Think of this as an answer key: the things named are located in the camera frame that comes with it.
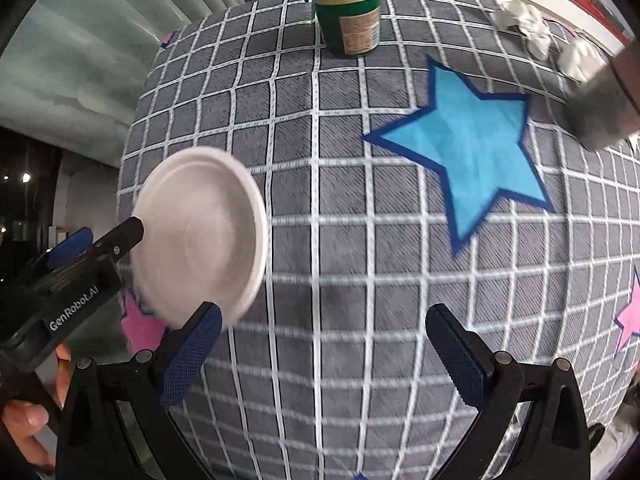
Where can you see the white bowl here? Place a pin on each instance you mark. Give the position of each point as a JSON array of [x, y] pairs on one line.
[[200, 230]]

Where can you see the pink and grey flask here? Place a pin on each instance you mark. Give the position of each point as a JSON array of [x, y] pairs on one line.
[[602, 105]]

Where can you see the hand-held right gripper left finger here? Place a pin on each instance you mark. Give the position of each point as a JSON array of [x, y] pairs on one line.
[[192, 355]]

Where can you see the grey checked star tablecloth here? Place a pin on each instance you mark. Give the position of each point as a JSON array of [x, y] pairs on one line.
[[375, 260]]

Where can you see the person's left hand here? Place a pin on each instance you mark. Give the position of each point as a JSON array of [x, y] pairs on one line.
[[27, 425]]

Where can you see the crumpled white tissue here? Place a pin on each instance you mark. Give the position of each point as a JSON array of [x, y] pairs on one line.
[[525, 20]]

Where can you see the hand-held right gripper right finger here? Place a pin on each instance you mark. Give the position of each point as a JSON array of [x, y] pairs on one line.
[[460, 360]]

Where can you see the pale green curtain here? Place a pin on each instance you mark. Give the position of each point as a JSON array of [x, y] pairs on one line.
[[100, 50]]

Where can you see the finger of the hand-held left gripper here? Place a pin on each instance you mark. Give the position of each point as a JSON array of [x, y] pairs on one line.
[[70, 245], [122, 237]]

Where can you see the green bottle with blue cap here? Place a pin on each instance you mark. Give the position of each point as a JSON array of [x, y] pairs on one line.
[[350, 20]]

